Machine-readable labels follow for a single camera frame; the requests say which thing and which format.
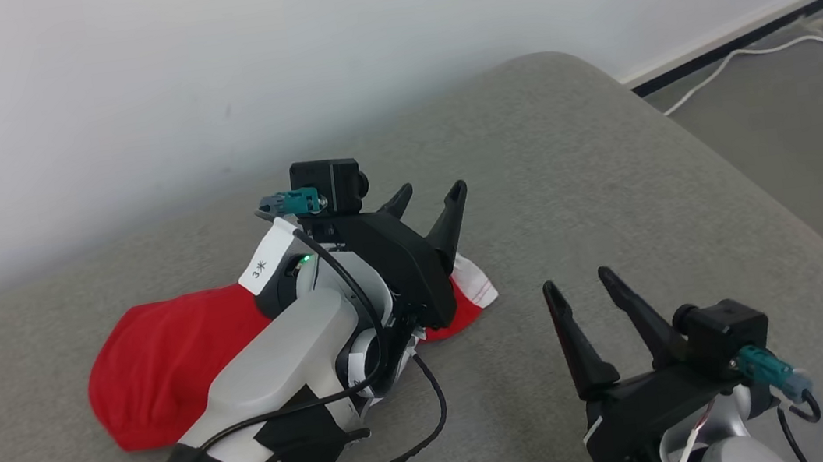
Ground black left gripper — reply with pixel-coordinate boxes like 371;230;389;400
311;175;485;345

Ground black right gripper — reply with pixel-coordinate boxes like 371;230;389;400
540;250;761;462

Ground red white basketball shorts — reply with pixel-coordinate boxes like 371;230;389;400
77;249;513;457

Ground white paper label tag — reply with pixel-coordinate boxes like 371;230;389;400
231;215;307;300

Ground white red wire bundle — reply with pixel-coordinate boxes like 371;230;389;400
654;396;725;462

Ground white floor cable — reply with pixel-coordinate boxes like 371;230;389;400
657;33;823;117

